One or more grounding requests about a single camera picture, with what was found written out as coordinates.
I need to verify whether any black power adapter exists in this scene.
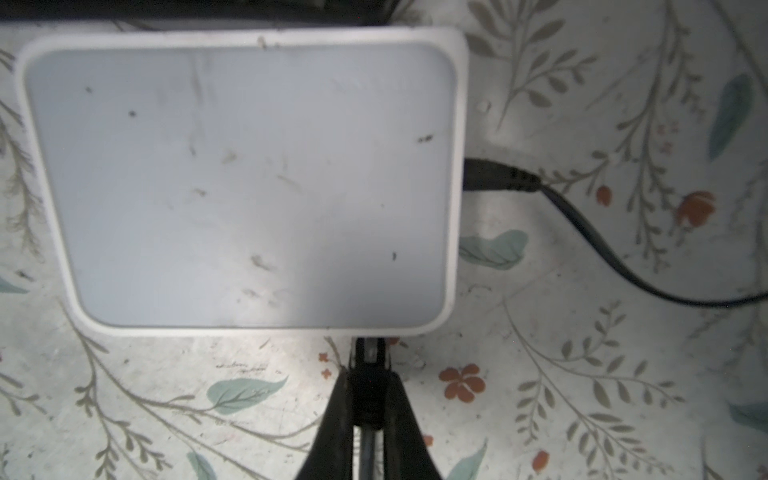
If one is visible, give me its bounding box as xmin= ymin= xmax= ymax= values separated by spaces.
xmin=462 ymin=158 xmax=767 ymax=309

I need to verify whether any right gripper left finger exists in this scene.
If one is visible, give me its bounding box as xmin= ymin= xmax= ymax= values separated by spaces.
xmin=295 ymin=368 xmax=355 ymax=480

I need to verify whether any floral patterned table mat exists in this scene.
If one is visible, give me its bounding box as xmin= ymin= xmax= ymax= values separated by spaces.
xmin=1 ymin=1 xmax=767 ymax=479

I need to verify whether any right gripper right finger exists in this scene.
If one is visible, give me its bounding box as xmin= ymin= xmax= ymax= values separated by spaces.
xmin=383 ymin=372 xmax=442 ymax=480

